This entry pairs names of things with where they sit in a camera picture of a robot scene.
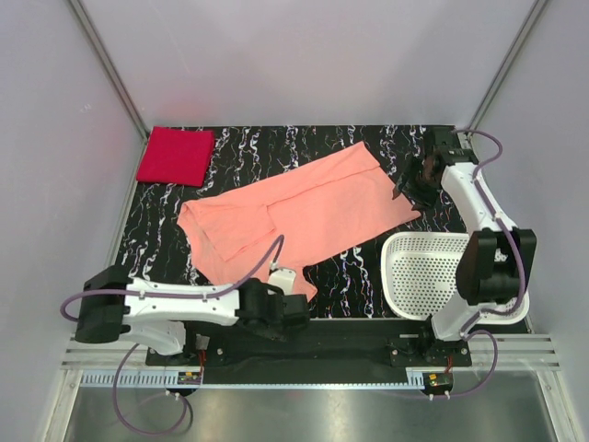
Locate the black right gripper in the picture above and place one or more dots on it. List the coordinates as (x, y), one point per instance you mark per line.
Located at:
(424, 201)

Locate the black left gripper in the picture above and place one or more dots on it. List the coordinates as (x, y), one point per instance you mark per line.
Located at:
(277, 331)

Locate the salmon pink t shirt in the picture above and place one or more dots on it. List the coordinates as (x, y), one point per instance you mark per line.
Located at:
(321, 209)

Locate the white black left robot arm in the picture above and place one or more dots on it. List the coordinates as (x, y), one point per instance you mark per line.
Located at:
(116, 307)

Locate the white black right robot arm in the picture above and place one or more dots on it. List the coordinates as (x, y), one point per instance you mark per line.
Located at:
(493, 272)

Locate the white perforated plastic basket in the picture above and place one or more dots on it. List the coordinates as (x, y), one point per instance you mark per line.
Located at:
(418, 271)

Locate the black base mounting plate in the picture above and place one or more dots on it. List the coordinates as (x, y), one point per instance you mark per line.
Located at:
(350, 349)

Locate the folded red t shirt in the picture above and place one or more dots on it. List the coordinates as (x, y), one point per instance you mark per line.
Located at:
(175, 156)

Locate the right aluminium frame post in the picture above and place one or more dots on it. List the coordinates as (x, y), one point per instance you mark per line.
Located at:
(521, 38)

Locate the aluminium frame post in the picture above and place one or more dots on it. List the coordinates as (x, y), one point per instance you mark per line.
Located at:
(99, 48)
(521, 38)

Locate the white slotted cable duct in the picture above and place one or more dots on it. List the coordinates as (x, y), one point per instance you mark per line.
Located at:
(213, 379)

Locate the left aluminium frame post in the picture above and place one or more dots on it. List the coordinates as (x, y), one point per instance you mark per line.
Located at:
(99, 48)

